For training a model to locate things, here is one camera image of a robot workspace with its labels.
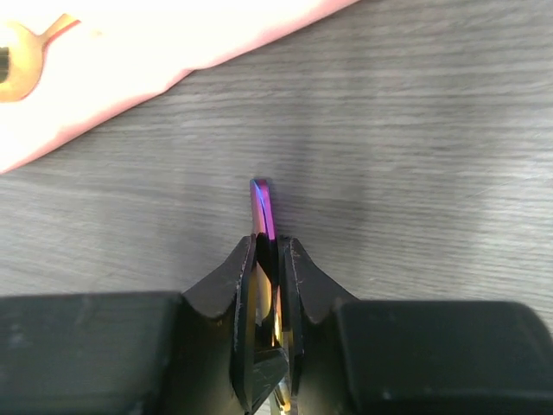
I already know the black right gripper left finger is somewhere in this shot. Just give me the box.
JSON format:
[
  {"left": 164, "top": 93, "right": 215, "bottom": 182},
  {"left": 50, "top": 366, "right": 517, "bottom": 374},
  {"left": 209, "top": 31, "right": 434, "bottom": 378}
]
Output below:
[{"left": 0, "top": 233, "right": 257, "bottom": 415}]

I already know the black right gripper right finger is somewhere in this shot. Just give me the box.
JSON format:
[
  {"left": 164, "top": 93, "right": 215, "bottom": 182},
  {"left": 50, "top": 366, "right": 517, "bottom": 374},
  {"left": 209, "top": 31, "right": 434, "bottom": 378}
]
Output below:
[{"left": 278, "top": 238, "right": 552, "bottom": 414}]

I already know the iridescent purple utensil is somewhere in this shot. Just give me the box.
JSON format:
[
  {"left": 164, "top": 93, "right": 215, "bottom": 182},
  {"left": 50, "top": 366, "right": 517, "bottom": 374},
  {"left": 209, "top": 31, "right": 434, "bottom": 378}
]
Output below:
[{"left": 248, "top": 177, "right": 295, "bottom": 415}]

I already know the pink satin napkin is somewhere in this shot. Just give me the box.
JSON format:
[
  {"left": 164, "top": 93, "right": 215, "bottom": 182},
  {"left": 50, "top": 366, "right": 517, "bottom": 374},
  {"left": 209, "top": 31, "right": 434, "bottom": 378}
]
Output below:
[{"left": 1, "top": 1, "right": 346, "bottom": 172}]

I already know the gold spoon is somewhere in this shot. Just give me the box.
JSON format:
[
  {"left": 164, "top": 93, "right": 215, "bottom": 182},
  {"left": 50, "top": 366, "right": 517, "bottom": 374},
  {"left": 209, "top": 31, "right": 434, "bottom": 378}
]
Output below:
[{"left": 1, "top": 14, "right": 79, "bottom": 103}]

